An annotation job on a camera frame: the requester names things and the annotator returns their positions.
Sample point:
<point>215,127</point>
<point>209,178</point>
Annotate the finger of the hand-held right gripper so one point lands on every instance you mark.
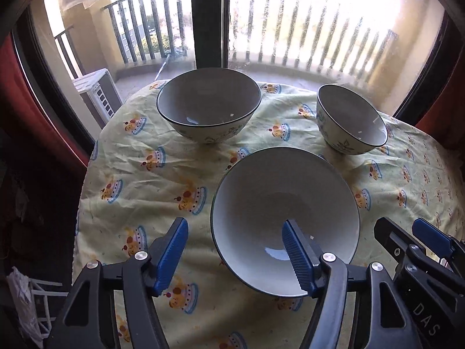
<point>394,238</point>
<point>432,234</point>

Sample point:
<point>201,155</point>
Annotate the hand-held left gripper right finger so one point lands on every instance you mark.
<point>296,258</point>

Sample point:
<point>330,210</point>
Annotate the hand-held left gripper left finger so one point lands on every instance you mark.
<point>170,258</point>

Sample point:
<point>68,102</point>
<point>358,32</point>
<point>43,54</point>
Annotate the grey floral ceramic bowl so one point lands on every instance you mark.
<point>209,101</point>
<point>272,196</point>
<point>348,120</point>

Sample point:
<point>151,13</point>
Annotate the yellow printed tablecloth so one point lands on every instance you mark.
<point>145,160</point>

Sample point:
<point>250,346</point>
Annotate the red curtain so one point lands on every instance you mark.
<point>443,123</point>
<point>32,109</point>

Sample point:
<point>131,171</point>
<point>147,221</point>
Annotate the white plastic bag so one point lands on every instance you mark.
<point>23,301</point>

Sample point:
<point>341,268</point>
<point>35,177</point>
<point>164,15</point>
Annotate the white air conditioner unit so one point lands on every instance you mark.
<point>98,94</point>

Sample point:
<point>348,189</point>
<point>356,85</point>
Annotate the balcony railing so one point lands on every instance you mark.
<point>312,29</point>

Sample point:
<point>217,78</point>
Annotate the dark window frame post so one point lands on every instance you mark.
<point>210,18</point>

